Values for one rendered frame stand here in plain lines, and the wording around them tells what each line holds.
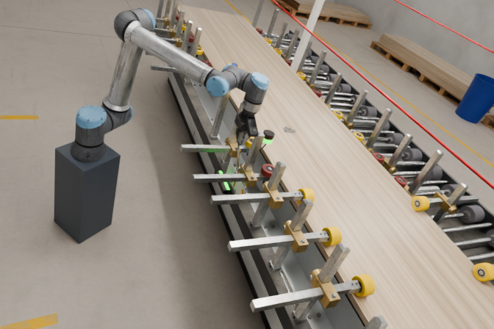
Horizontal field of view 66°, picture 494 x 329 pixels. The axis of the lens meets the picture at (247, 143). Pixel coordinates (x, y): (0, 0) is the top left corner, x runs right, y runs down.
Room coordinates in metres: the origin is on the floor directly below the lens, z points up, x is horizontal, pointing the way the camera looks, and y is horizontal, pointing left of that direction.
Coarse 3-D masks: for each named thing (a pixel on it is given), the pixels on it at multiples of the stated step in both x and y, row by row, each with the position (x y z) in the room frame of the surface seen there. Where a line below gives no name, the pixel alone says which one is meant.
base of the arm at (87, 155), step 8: (72, 144) 1.63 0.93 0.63; (80, 144) 1.57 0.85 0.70; (104, 144) 1.69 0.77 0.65; (72, 152) 1.57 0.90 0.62; (80, 152) 1.56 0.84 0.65; (88, 152) 1.57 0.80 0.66; (96, 152) 1.60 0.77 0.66; (104, 152) 1.65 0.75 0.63; (80, 160) 1.55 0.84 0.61; (88, 160) 1.56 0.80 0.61; (96, 160) 1.59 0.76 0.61
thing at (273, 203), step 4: (264, 184) 1.44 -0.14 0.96; (264, 188) 1.42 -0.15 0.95; (268, 188) 1.41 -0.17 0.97; (264, 192) 1.41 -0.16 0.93; (268, 192) 1.39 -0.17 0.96; (272, 192) 1.39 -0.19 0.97; (276, 192) 1.40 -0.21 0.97; (272, 196) 1.36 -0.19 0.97; (276, 196) 1.37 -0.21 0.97; (280, 196) 1.38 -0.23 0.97; (272, 200) 1.35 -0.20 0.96; (276, 200) 1.34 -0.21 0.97; (280, 200) 1.35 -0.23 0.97; (272, 204) 1.34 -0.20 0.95; (276, 204) 1.34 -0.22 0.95; (280, 204) 1.35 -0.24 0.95; (272, 208) 1.34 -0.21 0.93; (276, 208) 1.35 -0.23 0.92
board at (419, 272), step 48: (240, 48) 3.29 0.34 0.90; (240, 96) 2.37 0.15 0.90; (288, 96) 2.65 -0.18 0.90; (288, 144) 1.98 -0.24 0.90; (336, 144) 2.18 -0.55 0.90; (336, 192) 1.66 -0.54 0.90; (384, 192) 1.83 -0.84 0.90; (384, 240) 1.42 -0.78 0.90; (432, 240) 1.55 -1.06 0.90; (384, 288) 1.13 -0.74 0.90; (432, 288) 1.22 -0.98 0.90; (480, 288) 1.33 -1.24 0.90
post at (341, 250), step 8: (336, 248) 1.00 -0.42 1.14; (344, 248) 0.98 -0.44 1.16; (336, 256) 0.98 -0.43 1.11; (344, 256) 0.99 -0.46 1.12; (328, 264) 0.99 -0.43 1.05; (336, 264) 0.98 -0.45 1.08; (320, 272) 1.00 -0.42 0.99; (328, 272) 0.98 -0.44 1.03; (328, 280) 0.99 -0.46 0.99; (312, 288) 0.99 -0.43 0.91; (304, 304) 0.99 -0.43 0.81; (312, 304) 0.99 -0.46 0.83; (296, 312) 1.00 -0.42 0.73; (304, 312) 0.98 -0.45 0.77
